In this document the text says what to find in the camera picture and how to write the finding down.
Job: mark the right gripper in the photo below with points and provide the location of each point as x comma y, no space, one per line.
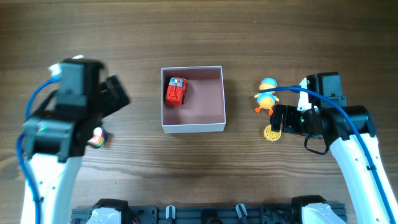
288,119

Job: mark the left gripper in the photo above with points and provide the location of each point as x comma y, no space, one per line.
119,97

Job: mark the yellow round slice toy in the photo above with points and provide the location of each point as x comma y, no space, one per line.
271,135

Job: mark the multicolour puzzle cube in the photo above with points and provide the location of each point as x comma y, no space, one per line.
100,136

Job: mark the red toy fire truck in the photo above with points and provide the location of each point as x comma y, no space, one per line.
176,91

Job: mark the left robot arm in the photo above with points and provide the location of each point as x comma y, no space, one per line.
60,118

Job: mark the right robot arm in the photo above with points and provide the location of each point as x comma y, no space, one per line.
349,135

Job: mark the yellow duck toy blue hat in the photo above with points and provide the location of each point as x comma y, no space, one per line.
266,100

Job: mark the white box pink interior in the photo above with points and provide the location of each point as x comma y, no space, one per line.
203,107

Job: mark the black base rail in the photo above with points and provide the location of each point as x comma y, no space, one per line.
267,214

